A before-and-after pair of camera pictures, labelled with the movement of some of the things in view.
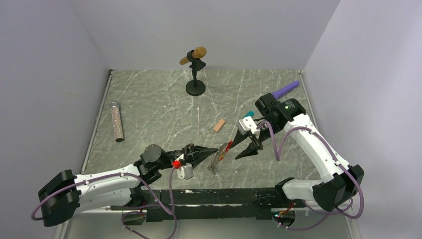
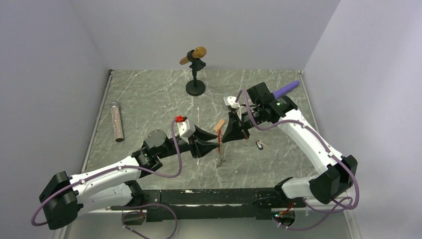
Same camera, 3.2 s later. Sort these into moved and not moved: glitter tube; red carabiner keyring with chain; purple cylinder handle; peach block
Moved: red carabiner keyring with chain
Not moved: peach block; glitter tube; purple cylinder handle
